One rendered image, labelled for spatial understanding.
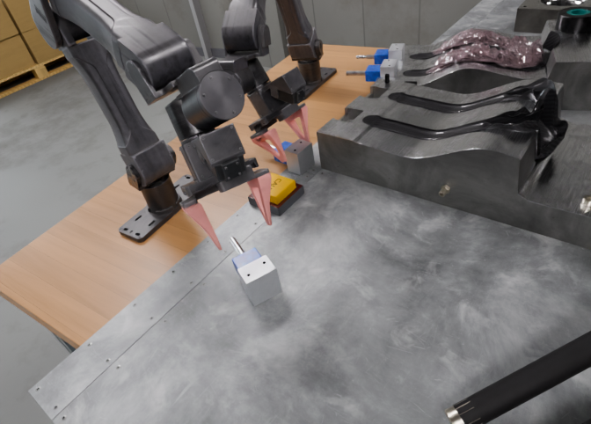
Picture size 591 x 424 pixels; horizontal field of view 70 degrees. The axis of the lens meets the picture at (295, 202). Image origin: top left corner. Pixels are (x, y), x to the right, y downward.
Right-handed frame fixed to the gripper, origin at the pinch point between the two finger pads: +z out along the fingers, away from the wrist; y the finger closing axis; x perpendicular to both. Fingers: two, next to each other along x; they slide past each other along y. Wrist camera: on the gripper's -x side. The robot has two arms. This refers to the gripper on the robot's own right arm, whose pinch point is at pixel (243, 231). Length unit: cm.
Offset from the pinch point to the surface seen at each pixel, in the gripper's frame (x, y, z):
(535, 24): 37, 111, -10
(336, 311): -3.7, 7.1, 16.0
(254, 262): 3.5, 0.3, 5.8
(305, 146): 23.5, 23.1, -5.4
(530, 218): -9.5, 40.7, 16.3
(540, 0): 39, 119, -16
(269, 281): 1.7, 0.9, 9.1
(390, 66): 33, 56, -14
